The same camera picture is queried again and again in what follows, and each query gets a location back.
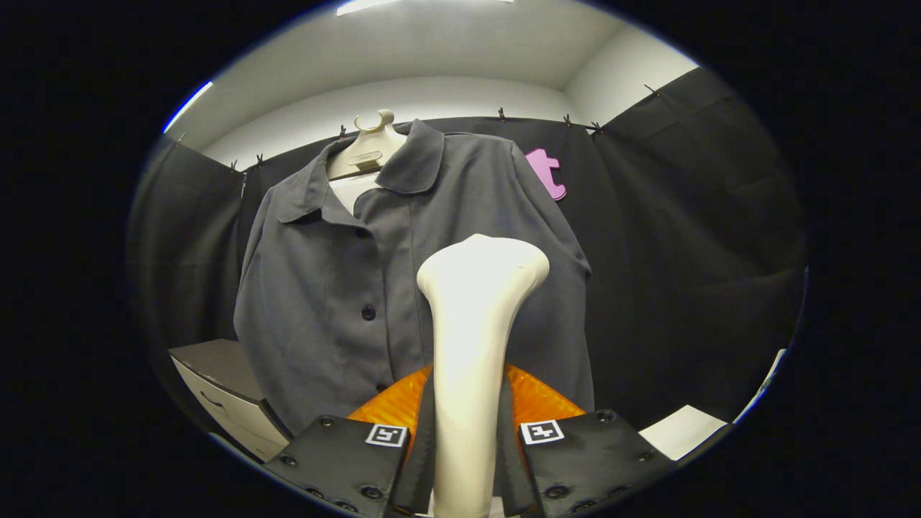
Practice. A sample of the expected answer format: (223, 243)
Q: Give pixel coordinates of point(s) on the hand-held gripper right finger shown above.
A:
(597, 453)

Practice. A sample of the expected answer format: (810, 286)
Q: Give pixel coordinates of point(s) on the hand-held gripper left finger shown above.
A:
(338, 460)

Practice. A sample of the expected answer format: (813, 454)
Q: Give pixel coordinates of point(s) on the grey button-up shirt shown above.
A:
(324, 302)

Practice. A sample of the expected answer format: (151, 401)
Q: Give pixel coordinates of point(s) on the white garment steamer head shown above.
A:
(475, 324)

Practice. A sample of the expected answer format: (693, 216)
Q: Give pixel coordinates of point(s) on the white side table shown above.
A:
(680, 432)

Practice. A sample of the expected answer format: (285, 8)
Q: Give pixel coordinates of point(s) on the grey-topped drawer cabinet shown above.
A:
(216, 363)

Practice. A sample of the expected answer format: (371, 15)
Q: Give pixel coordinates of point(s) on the cream plastic hanger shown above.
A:
(367, 151)

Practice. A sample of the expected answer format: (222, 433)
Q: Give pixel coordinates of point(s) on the row of black cloth clips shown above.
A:
(501, 114)

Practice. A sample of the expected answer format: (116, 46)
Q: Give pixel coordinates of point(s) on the long ceiling strip light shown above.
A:
(188, 106)

